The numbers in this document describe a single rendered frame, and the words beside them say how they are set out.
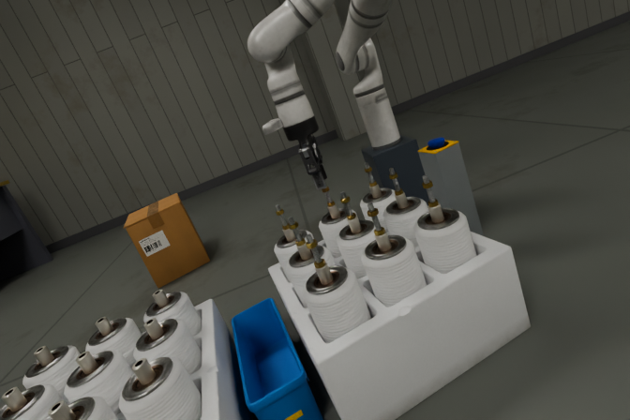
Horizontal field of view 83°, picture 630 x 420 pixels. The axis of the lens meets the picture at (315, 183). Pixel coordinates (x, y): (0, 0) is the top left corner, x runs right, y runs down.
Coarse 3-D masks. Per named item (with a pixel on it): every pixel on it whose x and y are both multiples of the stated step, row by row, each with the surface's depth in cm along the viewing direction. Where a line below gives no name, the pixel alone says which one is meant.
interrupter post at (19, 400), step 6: (12, 390) 60; (18, 390) 60; (6, 396) 58; (12, 396) 59; (18, 396) 59; (6, 402) 58; (12, 402) 58; (18, 402) 59; (24, 402) 60; (12, 408) 59; (18, 408) 59
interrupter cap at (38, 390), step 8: (40, 384) 63; (24, 392) 63; (32, 392) 62; (40, 392) 61; (32, 400) 59; (8, 408) 60; (24, 408) 58; (0, 416) 58; (8, 416) 58; (16, 416) 57
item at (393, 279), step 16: (400, 256) 60; (416, 256) 63; (368, 272) 63; (384, 272) 60; (400, 272) 60; (416, 272) 62; (384, 288) 61; (400, 288) 61; (416, 288) 62; (384, 304) 64
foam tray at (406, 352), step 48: (480, 240) 68; (288, 288) 77; (432, 288) 60; (480, 288) 62; (384, 336) 57; (432, 336) 60; (480, 336) 64; (336, 384) 56; (384, 384) 59; (432, 384) 62
